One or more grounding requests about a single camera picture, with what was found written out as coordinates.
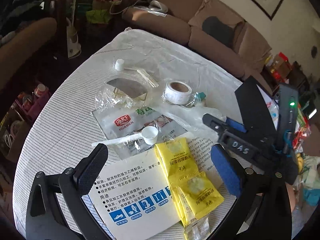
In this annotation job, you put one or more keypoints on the teal capped small bottle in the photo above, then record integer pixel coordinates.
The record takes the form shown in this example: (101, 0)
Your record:
(198, 99)

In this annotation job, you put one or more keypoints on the white glove box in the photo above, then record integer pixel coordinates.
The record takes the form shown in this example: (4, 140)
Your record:
(131, 199)

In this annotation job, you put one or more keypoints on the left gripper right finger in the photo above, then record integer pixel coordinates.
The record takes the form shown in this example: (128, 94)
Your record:
(272, 219)

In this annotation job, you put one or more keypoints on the yellow sachet packets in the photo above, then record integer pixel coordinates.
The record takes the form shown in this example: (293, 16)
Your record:
(176, 160)

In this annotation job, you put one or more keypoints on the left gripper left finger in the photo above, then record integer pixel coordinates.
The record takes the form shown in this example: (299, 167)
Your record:
(45, 219)

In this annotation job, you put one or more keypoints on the clear printed plastic bag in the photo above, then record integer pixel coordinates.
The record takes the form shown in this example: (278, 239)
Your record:
(118, 122)

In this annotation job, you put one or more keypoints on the brown chair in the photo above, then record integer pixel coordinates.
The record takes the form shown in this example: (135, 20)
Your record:
(23, 45)

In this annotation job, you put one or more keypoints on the white table cloth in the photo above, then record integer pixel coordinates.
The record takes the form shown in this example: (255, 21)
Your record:
(65, 129)

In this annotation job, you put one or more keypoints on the metal stand in bag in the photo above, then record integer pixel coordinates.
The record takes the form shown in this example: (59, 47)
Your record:
(126, 87)

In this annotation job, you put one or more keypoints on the dark grey cushion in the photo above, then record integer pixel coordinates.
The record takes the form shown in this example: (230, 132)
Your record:
(220, 31)

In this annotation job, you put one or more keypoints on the white measuring spoon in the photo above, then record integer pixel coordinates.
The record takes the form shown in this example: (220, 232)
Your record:
(148, 134)

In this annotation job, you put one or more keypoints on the white bottle cap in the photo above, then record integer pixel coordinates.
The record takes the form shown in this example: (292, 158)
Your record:
(119, 65)

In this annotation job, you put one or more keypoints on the brown sofa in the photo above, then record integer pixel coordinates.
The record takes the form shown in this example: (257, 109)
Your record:
(183, 24)

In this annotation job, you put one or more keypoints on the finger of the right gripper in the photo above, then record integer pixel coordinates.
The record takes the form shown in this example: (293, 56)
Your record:
(229, 126)

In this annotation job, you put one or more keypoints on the white tape roll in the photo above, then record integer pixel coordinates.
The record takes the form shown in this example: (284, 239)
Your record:
(177, 92)

